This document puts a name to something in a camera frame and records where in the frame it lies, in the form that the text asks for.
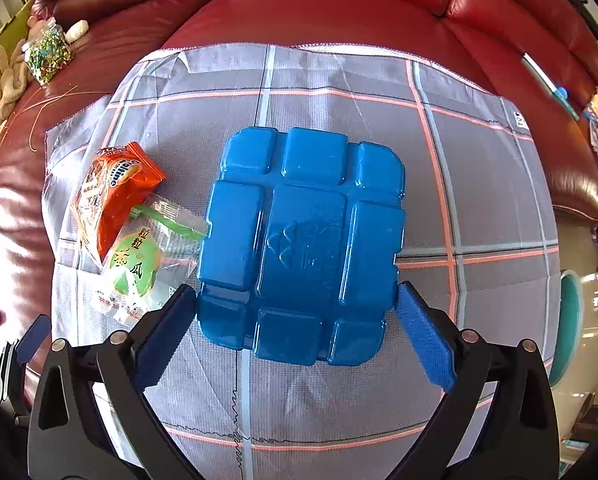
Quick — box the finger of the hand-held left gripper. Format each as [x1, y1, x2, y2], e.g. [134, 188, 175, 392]
[0, 314, 50, 406]

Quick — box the clear jar of colourful bits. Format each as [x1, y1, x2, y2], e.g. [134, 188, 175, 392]
[22, 16, 75, 86]

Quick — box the grey plaid cloth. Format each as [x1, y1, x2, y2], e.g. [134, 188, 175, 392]
[42, 42, 564, 480]

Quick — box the thin teal book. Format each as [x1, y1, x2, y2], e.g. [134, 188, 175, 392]
[523, 52, 580, 121]

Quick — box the orange snack packet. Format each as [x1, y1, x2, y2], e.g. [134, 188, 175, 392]
[73, 141, 167, 266]

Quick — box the teal round bin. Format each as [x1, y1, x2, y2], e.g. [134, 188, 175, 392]
[549, 269, 586, 388]

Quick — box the orange string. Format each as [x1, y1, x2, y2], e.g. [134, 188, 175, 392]
[16, 85, 80, 153]

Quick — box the blue plastic tray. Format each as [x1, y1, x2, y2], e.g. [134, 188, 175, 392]
[195, 126, 407, 367]

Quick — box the beige plush toy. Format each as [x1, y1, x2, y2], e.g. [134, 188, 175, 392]
[0, 19, 90, 211]

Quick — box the red leather sofa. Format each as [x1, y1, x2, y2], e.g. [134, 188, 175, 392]
[0, 0, 598, 411]

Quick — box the green clear snack packet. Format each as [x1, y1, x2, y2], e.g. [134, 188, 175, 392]
[93, 195, 212, 328]

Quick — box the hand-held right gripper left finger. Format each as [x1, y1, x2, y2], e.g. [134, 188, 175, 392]
[28, 284, 197, 480]

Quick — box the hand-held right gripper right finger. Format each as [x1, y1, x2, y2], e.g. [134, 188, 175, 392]
[396, 281, 562, 480]

